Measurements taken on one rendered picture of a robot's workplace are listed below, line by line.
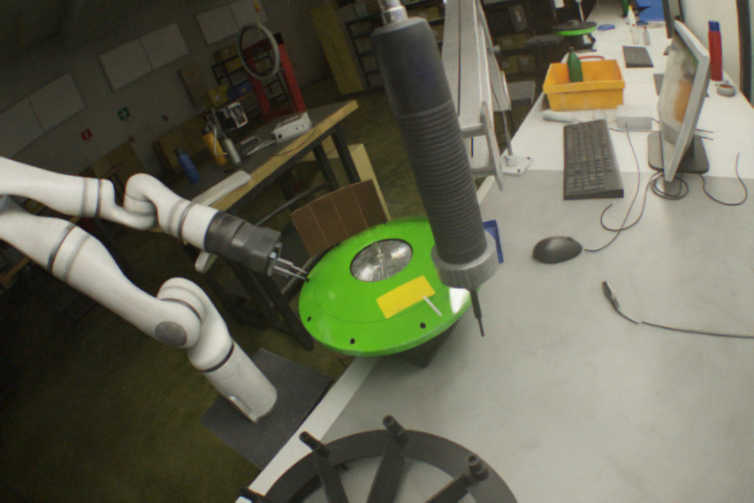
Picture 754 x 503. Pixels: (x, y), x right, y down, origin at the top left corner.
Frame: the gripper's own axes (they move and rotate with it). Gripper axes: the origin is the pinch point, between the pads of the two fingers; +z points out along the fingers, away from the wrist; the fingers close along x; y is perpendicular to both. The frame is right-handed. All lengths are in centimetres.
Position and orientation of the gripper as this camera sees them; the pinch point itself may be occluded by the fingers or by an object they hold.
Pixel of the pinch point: (306, 275)
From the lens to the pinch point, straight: 66.5
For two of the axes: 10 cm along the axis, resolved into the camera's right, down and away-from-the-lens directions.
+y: 2.7, -7.7, -5.8
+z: 9.5, 3.2, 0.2
